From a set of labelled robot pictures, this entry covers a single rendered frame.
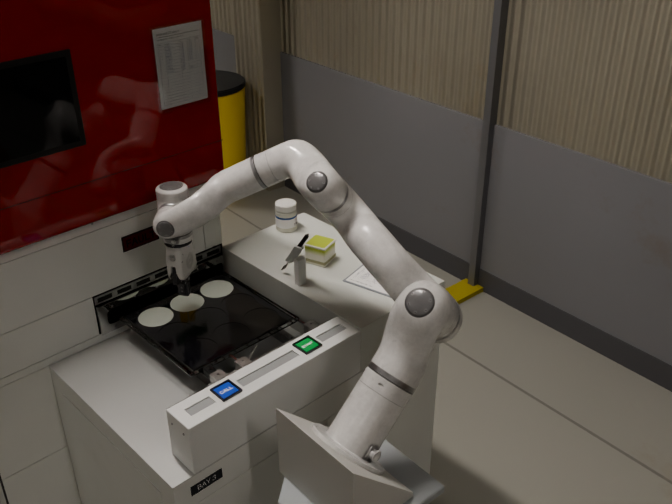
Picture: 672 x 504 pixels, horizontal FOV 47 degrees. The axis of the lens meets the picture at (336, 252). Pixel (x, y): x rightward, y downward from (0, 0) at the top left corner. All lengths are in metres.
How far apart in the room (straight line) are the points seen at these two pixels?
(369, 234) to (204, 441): 0.61
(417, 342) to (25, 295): 1.06
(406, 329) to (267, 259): 0.81
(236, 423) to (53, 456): 0.77
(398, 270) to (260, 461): 0.62
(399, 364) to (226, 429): 0.45
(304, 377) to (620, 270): 1.89
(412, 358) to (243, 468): 0.55
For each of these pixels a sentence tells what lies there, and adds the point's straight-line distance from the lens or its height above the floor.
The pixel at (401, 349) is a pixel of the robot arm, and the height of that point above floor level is 1.14.
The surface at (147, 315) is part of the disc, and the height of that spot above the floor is 0.90.
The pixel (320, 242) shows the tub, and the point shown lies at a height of 1.03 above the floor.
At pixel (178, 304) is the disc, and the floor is 0.90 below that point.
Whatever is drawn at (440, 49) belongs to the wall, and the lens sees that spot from 3.86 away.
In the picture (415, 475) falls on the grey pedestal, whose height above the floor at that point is 0.82.
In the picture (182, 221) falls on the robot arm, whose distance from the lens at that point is 1.98.
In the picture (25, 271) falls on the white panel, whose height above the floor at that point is 1.13.
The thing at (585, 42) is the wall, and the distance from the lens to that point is 3.35.
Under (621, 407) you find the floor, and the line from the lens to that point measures 3.48.
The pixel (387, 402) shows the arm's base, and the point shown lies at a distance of 1.71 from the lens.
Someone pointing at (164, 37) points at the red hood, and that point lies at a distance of 2.09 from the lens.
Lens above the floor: 2.15
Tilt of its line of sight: 30 degrees down
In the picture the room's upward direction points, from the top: straight up
